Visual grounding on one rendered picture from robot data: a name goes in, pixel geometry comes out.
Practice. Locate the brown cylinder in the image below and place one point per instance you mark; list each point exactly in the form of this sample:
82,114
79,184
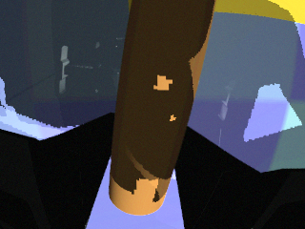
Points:
165,46

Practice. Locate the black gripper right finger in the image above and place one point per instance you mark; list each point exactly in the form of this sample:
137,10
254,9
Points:
217,191

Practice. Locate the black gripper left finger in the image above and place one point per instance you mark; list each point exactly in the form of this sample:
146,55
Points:
59,176

